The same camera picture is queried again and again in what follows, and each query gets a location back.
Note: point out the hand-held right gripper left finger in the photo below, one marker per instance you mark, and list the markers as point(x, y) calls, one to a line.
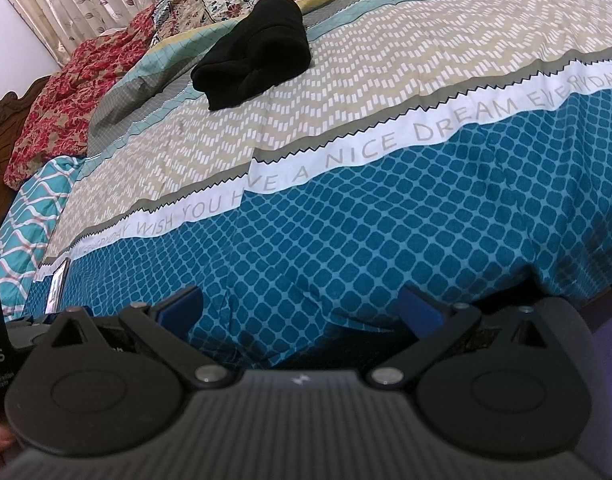
point(178, 306)

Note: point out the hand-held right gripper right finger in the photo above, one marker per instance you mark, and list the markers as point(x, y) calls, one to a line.
point(422, 312)

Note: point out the black pants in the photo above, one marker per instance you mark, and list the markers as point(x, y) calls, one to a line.
point(253, 57)

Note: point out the teal wavy pattern pillow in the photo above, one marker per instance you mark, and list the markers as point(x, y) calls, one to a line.
point(23, 220)

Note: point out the carved wooden headboard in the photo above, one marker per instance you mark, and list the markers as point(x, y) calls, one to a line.
point(5, 115)

